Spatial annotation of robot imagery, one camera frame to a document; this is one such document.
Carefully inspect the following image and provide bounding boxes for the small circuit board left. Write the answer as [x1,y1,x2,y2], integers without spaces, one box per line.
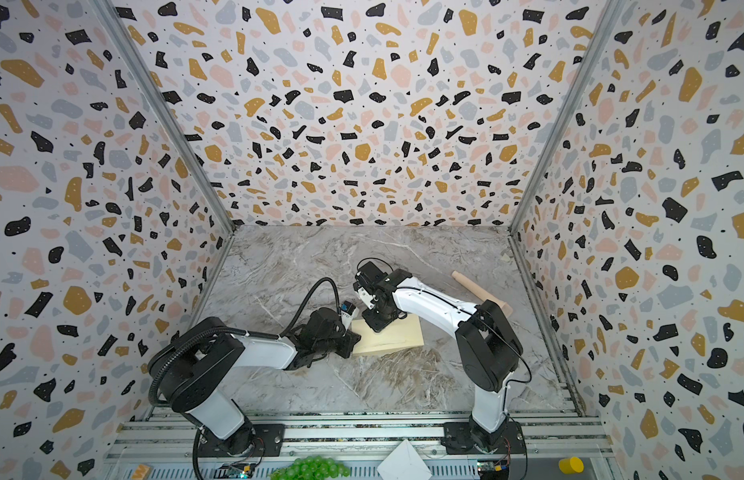
[220,462,257,479]

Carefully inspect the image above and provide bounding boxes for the green grape bunch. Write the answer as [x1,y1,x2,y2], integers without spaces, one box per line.
[269,456,351,480]

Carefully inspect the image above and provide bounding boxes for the cream yellow envelope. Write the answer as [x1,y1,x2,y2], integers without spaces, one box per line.
[351,314,425,356]

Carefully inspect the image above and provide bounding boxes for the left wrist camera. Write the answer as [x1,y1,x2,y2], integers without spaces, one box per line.
[340,300,360,330]

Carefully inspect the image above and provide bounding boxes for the yellow cylinder object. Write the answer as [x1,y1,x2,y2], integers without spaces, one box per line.
[558,457,585,475]

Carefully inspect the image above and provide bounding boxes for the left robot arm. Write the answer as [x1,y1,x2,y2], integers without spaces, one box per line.
[149,307,361,455]

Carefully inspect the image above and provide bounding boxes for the small wooden block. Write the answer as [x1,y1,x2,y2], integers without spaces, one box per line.
[129,464,153,480]

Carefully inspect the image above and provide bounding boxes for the small circuit board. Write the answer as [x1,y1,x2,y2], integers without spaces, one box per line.
[477,459,510,480]
[220,462,257,479]

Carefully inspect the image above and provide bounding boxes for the small circuit board right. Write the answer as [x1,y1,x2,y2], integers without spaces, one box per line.
[477,459,510,480]

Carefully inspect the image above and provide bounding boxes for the black corrugated cable hose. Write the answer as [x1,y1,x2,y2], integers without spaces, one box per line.
[146,277,343,480]

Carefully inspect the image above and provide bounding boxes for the right aluminium corner post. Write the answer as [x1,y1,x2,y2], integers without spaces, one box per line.
[509,0,625,237]

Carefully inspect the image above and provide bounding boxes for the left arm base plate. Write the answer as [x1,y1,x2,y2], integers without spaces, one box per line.
[194,423,286,459]

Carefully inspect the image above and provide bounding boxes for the aluminium corner post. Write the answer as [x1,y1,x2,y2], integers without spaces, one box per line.
[509,0,625,237]
[91,0,236,234]

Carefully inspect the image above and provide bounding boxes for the wooden stamp handle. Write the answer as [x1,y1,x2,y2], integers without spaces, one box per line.
[451,271,514,317]

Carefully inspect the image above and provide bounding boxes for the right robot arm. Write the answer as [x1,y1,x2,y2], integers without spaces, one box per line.
[354,261,523,450]

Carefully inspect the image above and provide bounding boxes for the left aluminium corner post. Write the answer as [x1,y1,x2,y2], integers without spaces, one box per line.
[91,0,236,234]

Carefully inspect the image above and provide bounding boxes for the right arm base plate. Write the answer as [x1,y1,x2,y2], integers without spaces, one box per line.
[441,420,527,455]

